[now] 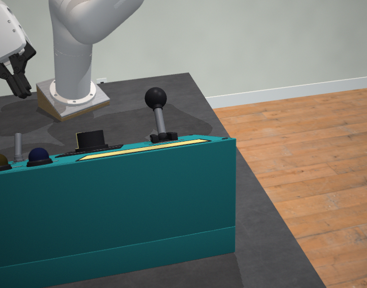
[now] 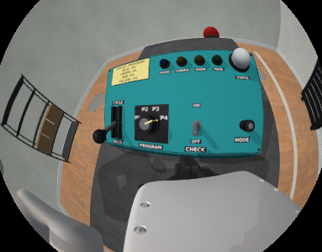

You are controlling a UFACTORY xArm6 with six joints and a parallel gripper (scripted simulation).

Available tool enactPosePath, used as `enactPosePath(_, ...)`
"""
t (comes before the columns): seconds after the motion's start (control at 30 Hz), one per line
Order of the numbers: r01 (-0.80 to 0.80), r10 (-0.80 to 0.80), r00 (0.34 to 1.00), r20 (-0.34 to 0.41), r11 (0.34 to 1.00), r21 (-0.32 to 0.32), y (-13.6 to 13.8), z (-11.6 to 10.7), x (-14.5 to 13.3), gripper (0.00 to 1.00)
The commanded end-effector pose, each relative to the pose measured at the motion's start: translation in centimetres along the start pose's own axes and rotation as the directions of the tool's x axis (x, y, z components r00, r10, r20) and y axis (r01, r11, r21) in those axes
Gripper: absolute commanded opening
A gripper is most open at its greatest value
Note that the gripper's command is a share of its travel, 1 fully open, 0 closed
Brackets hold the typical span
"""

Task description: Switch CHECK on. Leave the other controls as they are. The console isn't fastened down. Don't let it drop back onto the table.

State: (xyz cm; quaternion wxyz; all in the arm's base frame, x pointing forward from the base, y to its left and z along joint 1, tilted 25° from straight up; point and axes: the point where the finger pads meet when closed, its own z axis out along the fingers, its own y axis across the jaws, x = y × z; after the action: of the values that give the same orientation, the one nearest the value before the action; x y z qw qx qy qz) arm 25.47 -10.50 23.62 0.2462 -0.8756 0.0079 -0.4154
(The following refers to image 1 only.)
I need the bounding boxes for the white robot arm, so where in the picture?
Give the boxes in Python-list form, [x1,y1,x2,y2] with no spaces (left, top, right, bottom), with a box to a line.
[48,0,144,106]

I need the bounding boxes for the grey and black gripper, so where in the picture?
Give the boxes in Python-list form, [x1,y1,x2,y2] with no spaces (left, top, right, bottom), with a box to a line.
[0,0,36,99]

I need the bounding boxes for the teal control console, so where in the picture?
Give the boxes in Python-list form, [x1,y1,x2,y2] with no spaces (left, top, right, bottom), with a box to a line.
[0,87,236,288]

